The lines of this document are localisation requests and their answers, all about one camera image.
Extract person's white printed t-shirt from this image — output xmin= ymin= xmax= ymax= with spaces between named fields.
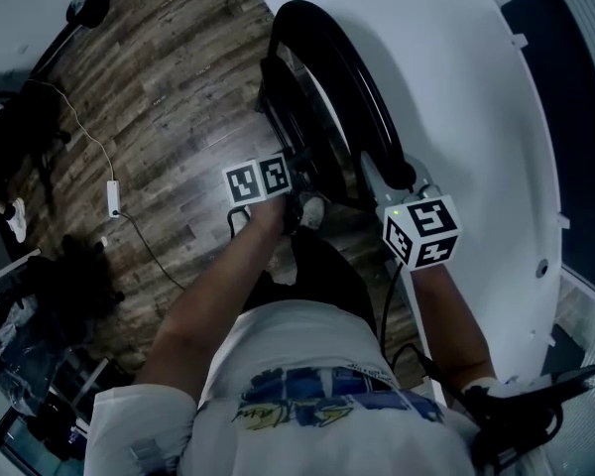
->
xmin=83 ymin=299 xmax=527 ymax=476

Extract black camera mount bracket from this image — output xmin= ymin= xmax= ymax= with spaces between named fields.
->
xmin=468 ymin=363 xmax=595 ymax=470

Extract black waste bin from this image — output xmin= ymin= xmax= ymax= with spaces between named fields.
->
xmin=64 ymin=0 xmax=111 ymax=30

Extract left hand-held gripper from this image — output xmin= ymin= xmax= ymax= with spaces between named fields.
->
xmin=222 ymin=154 xmax=294 ymax=205

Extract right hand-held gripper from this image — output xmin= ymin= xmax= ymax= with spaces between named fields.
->
xmin=358 ymin=155 xmax=464 ymax=273

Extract clear plastic wrapping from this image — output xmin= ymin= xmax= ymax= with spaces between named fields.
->
xmin=0 ymin=304 xmax=65 ymax=416

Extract person's right forearm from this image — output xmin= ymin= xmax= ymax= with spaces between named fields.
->
xmin=411 ymin=263 xmax=497 ymax=386

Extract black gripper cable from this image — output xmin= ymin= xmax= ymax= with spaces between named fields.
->
xmin=379 ymin=260 xmax=477 ymax=407

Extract person's left white shoe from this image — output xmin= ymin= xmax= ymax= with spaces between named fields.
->
xmin=270 ymin=253 xmax=298 ymax=288

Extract black desk divider panel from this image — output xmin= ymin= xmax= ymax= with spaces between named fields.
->
xmin=500 ymin=0 xmax=595 ymax=312

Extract black folding chair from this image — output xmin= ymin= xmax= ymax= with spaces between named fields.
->
xmin=255 ymin=0 xmax=413 ymax=217

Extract person's white shoe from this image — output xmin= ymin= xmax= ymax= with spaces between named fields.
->
xmin=270 ymin=253 xmax=298 ymax=288
xmin=299 ymin=190 xmax=326 ymax=231

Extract white power strip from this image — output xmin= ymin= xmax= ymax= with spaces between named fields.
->
xmin=106 ymin=179 xmax=123 ymax=219

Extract person's black trousers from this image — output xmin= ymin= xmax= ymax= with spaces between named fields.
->
xmin=247 ymin=225 xmax=378 ymax=337

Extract long white desk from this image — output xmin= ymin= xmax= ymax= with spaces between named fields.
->
xmin=245 ymin=0 xmax=574 ymax=407

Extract black office chair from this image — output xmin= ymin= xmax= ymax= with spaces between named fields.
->
xmin=0 ymin=71 xmax=73 ymax=178
xmin=24 ymin=235 xmax=126 ymax=317

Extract person's right white shoe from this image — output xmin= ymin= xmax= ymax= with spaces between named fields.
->
xmin=299 ymin=190 xmax=326 ymax=231

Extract person's left forearm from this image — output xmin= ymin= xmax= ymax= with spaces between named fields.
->
xmin=133 ymin=193 xmax=292 ymax=401

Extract white power cable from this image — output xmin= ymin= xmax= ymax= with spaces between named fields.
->
xmin=27 ymin=79 xmax=116 ymax=182

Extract black power cable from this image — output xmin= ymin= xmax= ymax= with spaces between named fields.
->
xmin=113 ymin=205 xmax=252 ymax=292

